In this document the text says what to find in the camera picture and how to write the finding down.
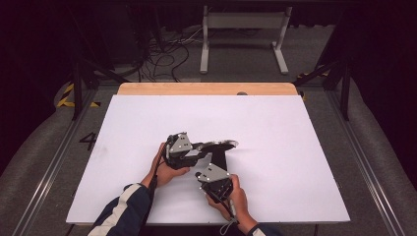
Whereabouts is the white metal stand frame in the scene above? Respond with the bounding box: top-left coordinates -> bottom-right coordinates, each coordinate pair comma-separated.
200,5 -> 293,76

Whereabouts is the black sock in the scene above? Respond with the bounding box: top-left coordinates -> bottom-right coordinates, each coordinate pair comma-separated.
206,143 -> 236,175

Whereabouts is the aluminium floor rail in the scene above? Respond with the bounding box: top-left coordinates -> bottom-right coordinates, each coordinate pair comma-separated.
324,88 -> 407,236
11,86 -> 99,236

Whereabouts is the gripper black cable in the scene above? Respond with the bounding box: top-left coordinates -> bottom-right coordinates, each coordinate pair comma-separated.
206,188 -> 240,225
139,153 -> 166,230

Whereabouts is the black metal stand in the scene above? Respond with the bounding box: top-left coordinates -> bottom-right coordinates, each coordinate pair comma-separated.
67,8 -> 131,121
293,58 -> 353,122

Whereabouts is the wooden table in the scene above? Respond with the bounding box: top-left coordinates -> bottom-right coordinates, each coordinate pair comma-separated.
117,82 -> 299,96

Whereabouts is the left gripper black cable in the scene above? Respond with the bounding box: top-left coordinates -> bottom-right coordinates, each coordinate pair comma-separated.
139,153 -> 166,230

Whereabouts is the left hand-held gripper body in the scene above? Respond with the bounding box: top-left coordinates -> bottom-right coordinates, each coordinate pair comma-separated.
162,132 -> 202,171

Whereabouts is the white wrist strap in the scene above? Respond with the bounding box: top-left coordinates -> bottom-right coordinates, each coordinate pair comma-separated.
218,198 -> 238,236

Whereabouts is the person's left hand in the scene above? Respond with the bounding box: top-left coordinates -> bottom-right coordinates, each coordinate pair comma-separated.
141,142 -> 192,189

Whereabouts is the yellow black floor tape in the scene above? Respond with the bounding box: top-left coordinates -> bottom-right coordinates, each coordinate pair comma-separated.
56,83 -> 101,109

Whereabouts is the tangle of black floor cables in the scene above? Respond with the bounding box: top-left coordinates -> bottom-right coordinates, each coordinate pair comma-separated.
136,28 -> 205,84

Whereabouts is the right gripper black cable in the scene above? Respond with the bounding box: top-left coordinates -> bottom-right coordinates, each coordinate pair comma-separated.
206,188 -> 240,225

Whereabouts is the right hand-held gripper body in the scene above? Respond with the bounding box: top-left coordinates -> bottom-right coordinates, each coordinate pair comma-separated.
195,162 -> 235,204

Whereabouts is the person's right hand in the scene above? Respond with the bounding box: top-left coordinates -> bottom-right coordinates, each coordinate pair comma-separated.
205,173 -> 259,236

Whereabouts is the oval silver metal plate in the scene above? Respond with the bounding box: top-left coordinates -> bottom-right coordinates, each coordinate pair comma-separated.
192,139 -> 240,153

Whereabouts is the white table board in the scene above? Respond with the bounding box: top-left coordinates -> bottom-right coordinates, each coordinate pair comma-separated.
66,94 -> 351,226

